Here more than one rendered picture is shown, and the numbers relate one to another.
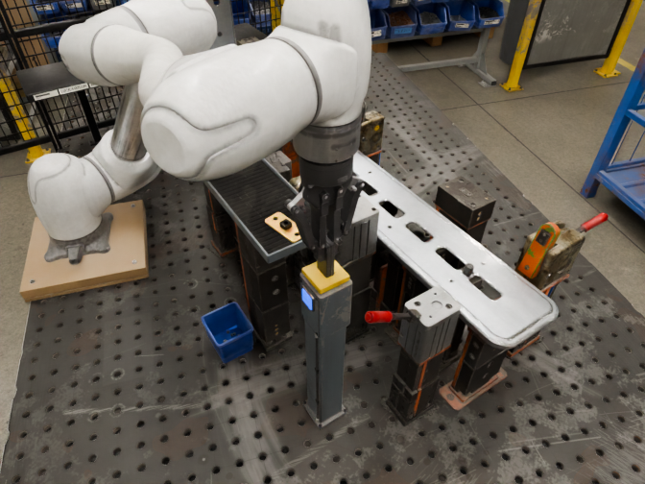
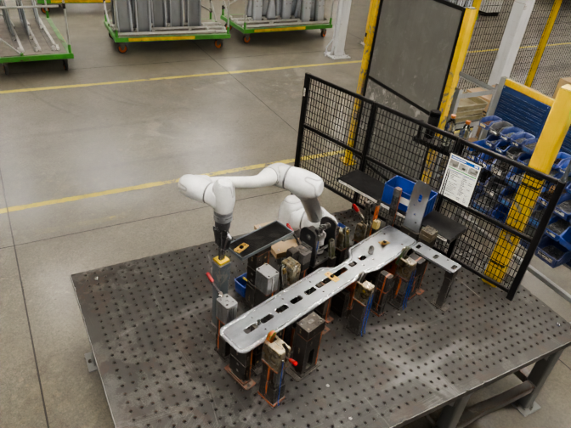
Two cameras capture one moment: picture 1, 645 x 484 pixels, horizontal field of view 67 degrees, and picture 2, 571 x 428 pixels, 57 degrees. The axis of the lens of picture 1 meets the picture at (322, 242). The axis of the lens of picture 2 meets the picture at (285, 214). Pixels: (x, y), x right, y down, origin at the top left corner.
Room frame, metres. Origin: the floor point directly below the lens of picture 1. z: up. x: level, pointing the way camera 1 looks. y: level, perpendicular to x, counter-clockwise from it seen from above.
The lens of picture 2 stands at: (0.32, -2.01, 2.82)
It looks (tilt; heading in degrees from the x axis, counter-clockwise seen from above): 34 degrees down; 75
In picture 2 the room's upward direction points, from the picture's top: 7 degrees clockwise
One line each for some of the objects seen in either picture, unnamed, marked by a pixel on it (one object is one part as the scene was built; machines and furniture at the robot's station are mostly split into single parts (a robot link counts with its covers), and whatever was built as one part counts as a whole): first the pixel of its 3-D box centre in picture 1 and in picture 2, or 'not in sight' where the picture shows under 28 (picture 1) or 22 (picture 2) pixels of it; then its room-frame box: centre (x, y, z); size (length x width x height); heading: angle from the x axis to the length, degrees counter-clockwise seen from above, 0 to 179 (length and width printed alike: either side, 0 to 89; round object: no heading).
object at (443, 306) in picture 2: not in sight; (445, 287); (1.89, 0.00, 0.84); 0.11 x 0.06 x 0.29; 123
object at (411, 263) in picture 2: not in sight; (402, 283); (1.62, 0.03, 0.87); 0.12 x 0.09 x 0.35; 123
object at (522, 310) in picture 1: (336, 160); (330, 279); (1.15, -0.04, 1.00); 1.38 x 0.22 x 0.02; 33
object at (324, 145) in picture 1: (325, 131); (223, 214); (0.57, -0.01, 1.42); 0.09 x 0.09 x 0.06
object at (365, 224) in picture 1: (347, 276); (264, 300); (0.80, -0.06, 0.90); 0.13 x 0.10 x 0.41; 123
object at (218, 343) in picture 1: (228, 333); (245, 285); (0.75, 0.23, 0.74); 0.11 x 0.10 x 0.09; 33
